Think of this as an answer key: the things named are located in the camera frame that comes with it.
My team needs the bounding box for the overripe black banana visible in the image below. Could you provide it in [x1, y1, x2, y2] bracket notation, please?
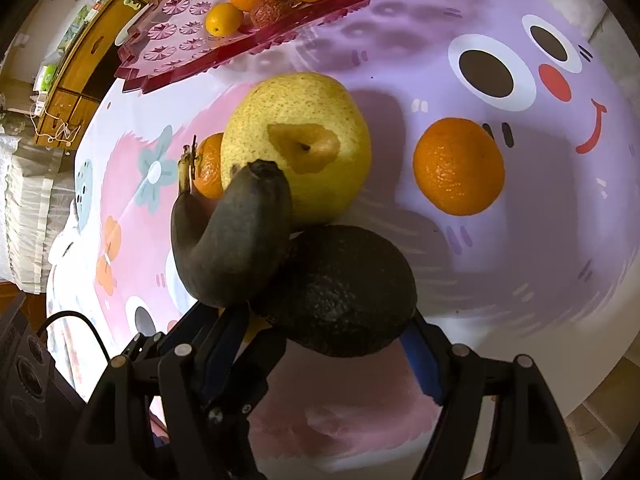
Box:
[170, 145, 292, 308]

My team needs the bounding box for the dark avocado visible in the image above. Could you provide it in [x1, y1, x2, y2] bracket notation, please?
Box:
[262, 226, 418, 358]

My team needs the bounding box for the yellow pear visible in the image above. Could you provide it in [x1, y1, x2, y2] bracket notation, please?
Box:
[220, 73, 372, 226]

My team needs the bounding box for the small orange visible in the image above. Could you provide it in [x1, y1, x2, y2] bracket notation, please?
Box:
[205, 2, 244, 37]

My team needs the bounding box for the dark red fruit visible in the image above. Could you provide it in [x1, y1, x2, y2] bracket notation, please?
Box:
[250, 0, 295, 29]

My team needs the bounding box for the stemmed mandarin orange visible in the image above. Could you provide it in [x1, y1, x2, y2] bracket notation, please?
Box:
[193, 133, 224, 200]

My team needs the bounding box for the cartoon printed tablecloth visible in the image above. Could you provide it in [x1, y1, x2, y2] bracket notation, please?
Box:
[48, 0, 639, 411]

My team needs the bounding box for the lace covered cabinet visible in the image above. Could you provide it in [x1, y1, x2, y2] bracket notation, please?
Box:
[1, 130, 75, 295]

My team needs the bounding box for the wooden desk with drawers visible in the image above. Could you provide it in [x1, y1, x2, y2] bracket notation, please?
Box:
[34, 0, 150, 150]

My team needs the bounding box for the pink plastic fruit bowl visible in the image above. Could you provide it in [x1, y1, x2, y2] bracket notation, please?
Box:
[116, 0, 369, 93]

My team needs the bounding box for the black cable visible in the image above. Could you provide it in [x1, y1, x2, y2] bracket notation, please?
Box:
[34, 310, 113, 361]

